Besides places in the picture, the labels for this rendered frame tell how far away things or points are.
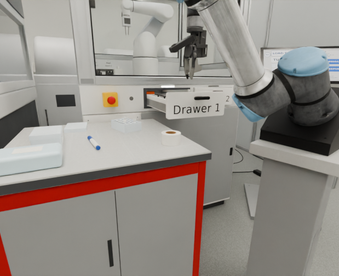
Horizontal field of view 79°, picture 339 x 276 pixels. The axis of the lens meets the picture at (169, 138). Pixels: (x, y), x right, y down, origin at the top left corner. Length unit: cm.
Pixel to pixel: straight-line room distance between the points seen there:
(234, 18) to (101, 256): 74
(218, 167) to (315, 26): 167
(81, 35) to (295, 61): 88
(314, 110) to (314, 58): 17
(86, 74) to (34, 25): 333
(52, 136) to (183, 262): 64
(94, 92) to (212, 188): 105
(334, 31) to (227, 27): 196
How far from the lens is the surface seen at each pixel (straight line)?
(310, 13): 264
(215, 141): 146
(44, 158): 60
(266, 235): 99
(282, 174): 84
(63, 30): 437
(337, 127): 82
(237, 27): 57
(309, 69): 68
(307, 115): 80
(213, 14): 55
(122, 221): 67
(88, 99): 112
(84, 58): 112
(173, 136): 69
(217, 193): 166
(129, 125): 88
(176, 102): 87
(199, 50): 100
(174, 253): 84
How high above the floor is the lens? 99
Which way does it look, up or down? 17 degrees down
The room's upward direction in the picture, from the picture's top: 1 degrees clockwise
